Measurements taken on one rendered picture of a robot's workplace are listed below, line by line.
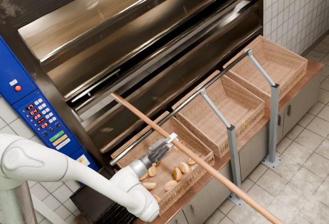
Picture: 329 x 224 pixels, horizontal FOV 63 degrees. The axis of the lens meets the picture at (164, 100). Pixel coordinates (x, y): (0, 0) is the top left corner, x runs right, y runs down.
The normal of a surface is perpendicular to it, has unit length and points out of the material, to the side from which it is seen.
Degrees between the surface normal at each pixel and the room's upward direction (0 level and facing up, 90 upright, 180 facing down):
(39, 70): 90
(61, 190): 90
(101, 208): 0
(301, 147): 0
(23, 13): 90
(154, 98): 70
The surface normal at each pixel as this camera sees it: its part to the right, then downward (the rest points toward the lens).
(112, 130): 0.51, 0.14
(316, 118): -0.24, -0.71
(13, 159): -0.22, -0.33
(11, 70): 0.63, 0.40
